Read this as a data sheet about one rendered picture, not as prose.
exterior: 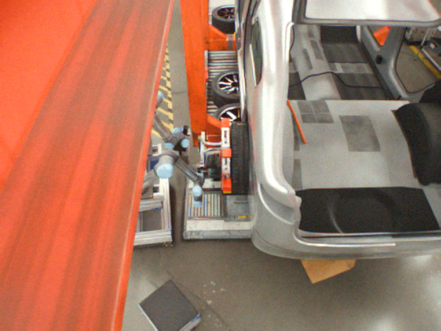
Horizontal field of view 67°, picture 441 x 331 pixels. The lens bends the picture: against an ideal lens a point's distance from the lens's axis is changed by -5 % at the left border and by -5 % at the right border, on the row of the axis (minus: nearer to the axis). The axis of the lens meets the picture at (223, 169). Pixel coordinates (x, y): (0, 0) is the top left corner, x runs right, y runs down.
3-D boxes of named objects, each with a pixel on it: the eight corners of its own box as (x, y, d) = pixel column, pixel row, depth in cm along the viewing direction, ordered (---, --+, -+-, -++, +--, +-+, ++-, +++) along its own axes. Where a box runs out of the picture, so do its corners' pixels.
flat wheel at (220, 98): (204, 89, 476) (203, 76, 458) (247, 78, 493) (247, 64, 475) (223, 119, 438) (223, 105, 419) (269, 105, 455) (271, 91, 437)
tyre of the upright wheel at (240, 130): (262, 167, 273) (256, 105, 309) (233, 167, 273) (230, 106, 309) (255, 205, 328) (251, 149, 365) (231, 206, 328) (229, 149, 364)
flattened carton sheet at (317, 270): (359, 265, 340) (361, 264, 337) (311, 283, 328) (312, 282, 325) (344, 240, 358) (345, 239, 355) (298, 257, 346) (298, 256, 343)
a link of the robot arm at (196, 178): (158, 146, 266) (196, 180, 297) (156, 157, 259) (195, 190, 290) (169, 141, 261) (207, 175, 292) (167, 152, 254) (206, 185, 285)
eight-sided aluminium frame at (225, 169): (229, 198, 322) (230, 160, 280) (222, 199, 322) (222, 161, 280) (227, 155, 357) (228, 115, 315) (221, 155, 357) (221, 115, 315)
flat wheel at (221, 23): (257, 26, 593) (258, 13, 575) (229, 38, 565) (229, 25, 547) (231, 13, 624) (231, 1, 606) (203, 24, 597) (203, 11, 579)
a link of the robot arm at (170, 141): (143, 105, 275) (174, 150, 301) (150, 96, 281) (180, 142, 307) (134, 107, 282) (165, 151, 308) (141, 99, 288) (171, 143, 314)
